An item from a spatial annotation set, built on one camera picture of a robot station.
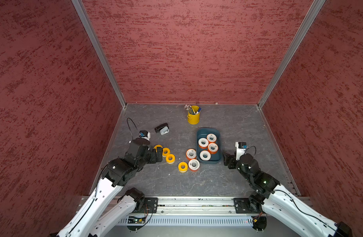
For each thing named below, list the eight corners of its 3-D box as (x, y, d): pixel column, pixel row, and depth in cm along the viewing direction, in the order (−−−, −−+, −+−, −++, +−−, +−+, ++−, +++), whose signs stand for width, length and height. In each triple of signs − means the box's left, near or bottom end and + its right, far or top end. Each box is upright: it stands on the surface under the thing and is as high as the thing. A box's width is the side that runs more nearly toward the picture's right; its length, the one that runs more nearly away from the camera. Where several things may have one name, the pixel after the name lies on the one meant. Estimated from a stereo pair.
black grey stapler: (158, 137, 103) (157, 134, 99) (154, 130, 107) (153, 127, 103) (170, 131, 106) (170, 128, 103) (166, 125, 110) (166, 121, 106)
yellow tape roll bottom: (178, 172, 87) (178, 171, 85) (178, 163, 91) (178, 161, 89) (187, 172, 87) (187, 171, 85) (187, 163, 91) (187, 161, 89)
